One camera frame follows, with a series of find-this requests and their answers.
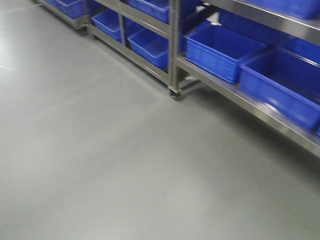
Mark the stainless steel shelf rack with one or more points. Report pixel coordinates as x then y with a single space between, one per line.
278 28

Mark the blue plastic bin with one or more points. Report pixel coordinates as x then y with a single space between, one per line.
152 47
72 8
221 51
108 22
158 9
288 83

